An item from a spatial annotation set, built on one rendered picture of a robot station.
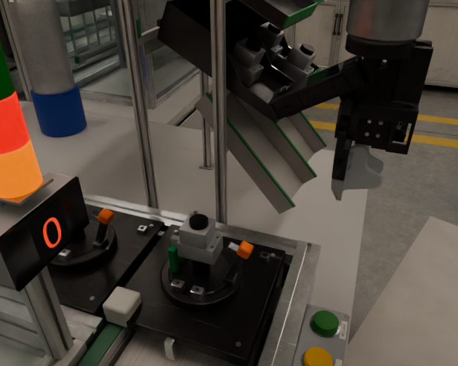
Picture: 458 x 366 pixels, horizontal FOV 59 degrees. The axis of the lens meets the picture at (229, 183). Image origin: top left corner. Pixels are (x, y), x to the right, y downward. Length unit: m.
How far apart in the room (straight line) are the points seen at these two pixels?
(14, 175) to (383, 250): 2.08
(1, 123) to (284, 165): 0.63
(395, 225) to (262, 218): 1.59
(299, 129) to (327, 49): 3.54
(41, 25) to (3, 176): 1.00
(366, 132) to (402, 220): 2.12
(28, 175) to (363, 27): 0.36
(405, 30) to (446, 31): 4.08
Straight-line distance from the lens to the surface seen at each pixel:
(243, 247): 0.63
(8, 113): 0.42
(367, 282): 2.14
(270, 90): 0.81
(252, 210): 1.05
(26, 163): 0.45
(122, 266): 0.77
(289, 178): 0.90
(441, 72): 4.63
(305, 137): 1.05
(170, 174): 1.21
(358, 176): 0.52
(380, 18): 0.44
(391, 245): 2.39
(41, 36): 1.42
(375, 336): 0.83
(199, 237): 0.62
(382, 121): 0.48
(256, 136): 0.88
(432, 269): 0.99
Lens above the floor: 1.50
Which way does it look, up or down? 33 degrees down
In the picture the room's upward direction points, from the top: straight up
